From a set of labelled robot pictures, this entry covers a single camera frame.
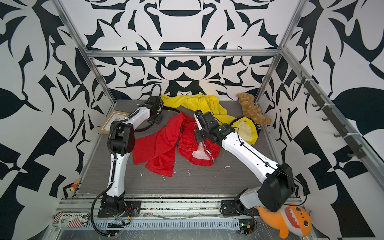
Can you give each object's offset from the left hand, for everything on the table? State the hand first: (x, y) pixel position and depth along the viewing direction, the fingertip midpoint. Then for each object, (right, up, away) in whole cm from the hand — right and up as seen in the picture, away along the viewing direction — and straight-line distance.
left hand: (152, 114), depth 108 cm
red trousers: (+7, -20, -13) cm, 25 cm away
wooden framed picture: (-29, -1, +4) cm, 29 cm away
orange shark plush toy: (+71, -45, -43) cm, 94 cm away
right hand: (+31, -8, -27) cm, 42 cm away
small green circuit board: (+54, -53, -36) cm, 84 cm away
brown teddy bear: (+69, +3, -3) cm, 69 cm away
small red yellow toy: (-36, -40, -24) cm, 59 cm away
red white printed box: (-27, -48, -39) cm, 67 cm away
